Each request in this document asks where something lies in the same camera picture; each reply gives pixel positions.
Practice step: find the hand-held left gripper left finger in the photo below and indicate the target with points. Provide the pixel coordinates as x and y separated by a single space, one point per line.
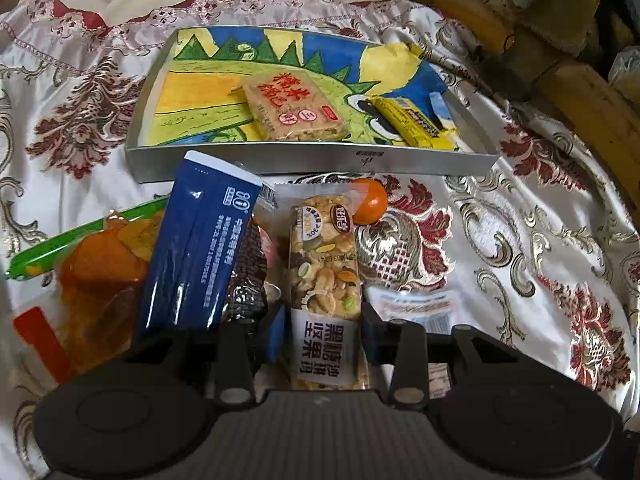
276 336

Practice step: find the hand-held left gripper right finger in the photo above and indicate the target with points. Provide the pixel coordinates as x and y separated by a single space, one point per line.
372 325

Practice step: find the dark brown snack packet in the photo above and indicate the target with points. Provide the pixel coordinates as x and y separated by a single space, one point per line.
247 270

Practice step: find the nut bar packet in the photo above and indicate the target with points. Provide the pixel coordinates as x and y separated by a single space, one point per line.
325 270

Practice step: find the blue sachet packet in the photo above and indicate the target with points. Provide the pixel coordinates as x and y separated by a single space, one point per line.
200 240

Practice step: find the small orange fruit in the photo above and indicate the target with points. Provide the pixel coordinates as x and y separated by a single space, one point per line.
372 200

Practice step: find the grey tray box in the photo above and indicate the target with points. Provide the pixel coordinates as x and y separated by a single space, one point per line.
300 165

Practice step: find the white labelled packet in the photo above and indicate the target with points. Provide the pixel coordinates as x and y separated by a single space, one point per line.
420 305

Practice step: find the orange dried fruit packet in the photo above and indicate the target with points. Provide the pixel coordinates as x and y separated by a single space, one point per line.
100 270

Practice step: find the yellow snack bar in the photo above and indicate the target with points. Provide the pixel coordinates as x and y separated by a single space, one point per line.
410 120

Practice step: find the small blue packet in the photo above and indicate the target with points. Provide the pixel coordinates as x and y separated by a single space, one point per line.
439 105

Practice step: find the rice cracker packet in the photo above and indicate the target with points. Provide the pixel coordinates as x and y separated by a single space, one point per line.
290 105

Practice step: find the red white packet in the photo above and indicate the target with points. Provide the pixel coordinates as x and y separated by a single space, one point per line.
40 335

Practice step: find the green sausage stick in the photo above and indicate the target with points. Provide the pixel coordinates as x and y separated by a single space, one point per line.
35 255

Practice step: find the plastic bag of clothes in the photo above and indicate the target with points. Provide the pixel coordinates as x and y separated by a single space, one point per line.
625 72

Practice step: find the olive cloth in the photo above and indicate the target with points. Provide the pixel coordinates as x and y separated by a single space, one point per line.
560 15

